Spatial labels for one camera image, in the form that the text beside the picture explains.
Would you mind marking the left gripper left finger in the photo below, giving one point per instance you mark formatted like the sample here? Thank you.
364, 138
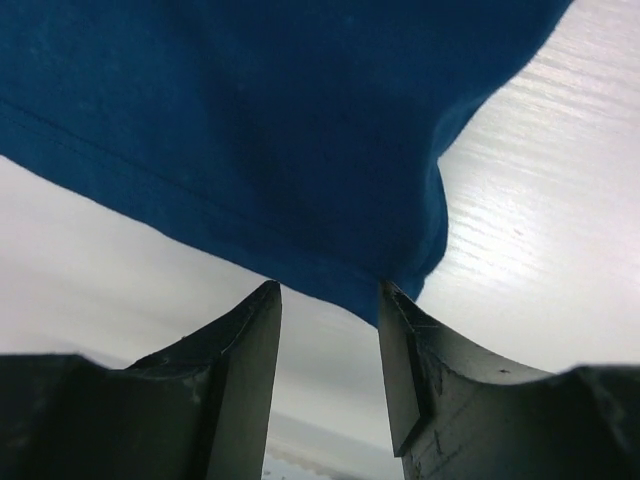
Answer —
196, 409

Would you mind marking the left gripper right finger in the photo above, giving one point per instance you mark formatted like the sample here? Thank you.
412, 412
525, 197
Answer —
459, 411

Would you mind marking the dark blue t shirt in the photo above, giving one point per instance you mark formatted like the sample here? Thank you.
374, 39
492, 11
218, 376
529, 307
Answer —
297, 139

